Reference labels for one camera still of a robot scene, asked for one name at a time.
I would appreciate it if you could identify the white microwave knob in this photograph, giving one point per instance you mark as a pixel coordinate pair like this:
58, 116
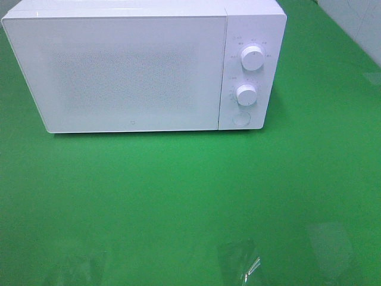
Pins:
246, 95
252, 57

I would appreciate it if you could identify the white microwave door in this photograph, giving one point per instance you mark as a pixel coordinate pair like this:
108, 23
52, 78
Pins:
122, 74

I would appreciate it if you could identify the round microwave door button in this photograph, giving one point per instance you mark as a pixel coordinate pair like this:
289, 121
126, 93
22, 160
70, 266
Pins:
242, 119

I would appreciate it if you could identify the white microwave oven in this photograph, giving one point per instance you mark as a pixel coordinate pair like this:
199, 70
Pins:
247, 22

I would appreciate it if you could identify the green table mat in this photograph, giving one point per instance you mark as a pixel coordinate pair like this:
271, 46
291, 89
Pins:
158, 205

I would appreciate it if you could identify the clear tape patch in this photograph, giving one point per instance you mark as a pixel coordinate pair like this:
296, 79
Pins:
240, 263
331, 245

